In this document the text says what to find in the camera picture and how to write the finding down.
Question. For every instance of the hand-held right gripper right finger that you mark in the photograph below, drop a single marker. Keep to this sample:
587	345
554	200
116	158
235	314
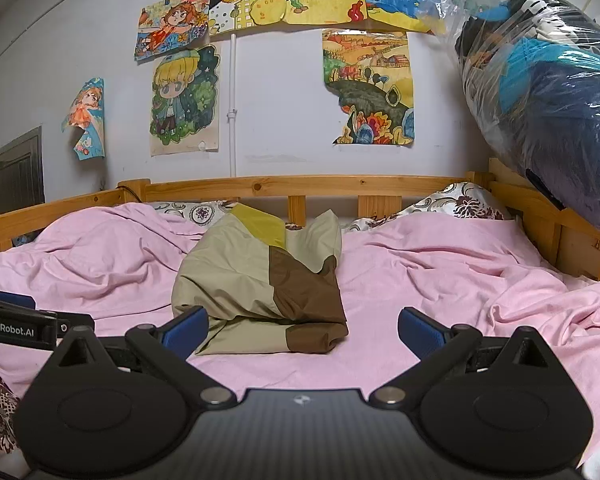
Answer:
422	332

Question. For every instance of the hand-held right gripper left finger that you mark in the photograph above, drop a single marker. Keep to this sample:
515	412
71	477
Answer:
182	332

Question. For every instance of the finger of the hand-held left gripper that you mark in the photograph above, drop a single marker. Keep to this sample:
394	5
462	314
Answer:
15	300
72	321

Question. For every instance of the yellow beige brown garment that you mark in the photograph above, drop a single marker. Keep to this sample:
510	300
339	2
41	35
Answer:
230	280

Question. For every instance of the clear plastic bag of clothes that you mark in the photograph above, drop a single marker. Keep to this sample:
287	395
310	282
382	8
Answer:
550	105

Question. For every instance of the pink bed sheet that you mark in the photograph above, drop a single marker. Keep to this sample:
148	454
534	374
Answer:
455	270

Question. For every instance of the maroon floral quilt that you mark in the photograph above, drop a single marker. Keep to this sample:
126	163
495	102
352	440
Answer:
0	410

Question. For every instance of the purple circle patterned pillow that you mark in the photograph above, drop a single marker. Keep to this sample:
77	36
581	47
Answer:
190	211

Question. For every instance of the grey panelled door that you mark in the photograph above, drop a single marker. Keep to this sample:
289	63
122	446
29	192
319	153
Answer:
15	175

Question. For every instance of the maroon floral pillow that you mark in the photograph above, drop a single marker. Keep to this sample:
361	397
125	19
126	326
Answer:
455	202

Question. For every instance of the small curled drawing poster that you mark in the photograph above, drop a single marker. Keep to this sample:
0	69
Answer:
85	120

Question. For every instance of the blond figure drawing poster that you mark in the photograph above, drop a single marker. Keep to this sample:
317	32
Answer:
185	100

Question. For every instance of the torn landscape drawing poster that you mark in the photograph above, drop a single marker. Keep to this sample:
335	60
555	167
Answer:
370	85

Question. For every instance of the orange-haired girl drawing poster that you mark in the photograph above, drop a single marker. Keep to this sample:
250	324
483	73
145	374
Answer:
172	22

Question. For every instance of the wooden bed frame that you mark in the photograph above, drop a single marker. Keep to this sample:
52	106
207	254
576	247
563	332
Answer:
330	185

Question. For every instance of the white wall pipe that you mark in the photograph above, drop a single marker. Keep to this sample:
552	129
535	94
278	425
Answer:
233	110

